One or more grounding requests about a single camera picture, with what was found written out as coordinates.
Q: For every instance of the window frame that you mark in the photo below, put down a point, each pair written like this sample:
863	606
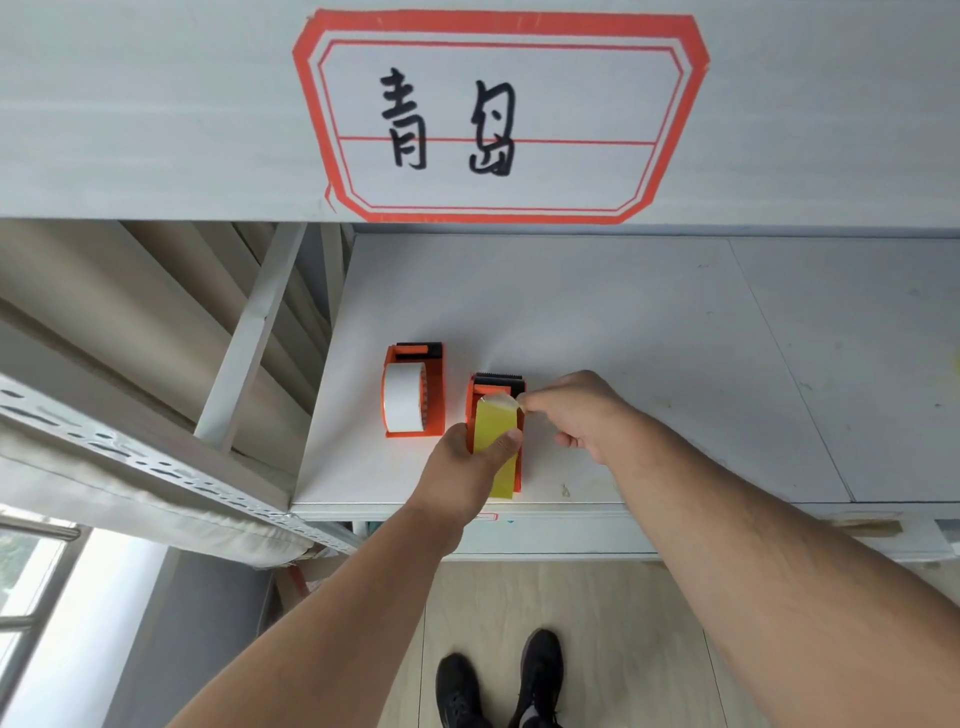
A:
30	585

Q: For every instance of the person's right thumb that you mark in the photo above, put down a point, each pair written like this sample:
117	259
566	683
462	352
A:
541	407

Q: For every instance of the person's black right shoe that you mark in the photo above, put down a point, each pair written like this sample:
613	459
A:
541	675

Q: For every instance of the slotted grey metal upright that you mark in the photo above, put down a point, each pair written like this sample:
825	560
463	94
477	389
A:
112	446

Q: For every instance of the white metal shelf rack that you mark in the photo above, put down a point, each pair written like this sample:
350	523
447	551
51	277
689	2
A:
150	112

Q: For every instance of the red bordered white paper label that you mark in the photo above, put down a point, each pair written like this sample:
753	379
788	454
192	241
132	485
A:
502	90

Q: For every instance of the person's left thumb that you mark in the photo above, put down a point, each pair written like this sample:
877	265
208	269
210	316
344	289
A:
499	448

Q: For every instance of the small red bordered sticker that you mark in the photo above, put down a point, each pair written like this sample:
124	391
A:
486	517

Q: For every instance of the person's right hand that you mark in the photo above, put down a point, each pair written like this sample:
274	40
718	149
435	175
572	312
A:
589	409

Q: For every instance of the person's black shoe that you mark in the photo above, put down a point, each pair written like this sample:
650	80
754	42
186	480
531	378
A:
459	694
541	675

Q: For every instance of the orange tape dispenser white roll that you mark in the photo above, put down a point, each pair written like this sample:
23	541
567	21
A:
435	390

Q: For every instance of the white diagonal metal brace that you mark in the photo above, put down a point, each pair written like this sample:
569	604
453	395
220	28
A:
251	330

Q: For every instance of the person's left hand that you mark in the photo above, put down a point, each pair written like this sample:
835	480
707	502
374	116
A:
454	480

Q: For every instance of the person's left forearm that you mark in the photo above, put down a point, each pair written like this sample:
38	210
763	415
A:
337	622

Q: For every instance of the orange tape dispenser yellow roll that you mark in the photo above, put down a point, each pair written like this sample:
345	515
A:
484	384

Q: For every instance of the person's black left shoe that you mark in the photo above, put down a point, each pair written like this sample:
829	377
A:
459	694

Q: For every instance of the brown tape strip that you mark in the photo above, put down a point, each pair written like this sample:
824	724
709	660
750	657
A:
866	525

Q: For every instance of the person's right forearm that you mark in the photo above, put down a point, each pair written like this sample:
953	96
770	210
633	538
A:
750	570

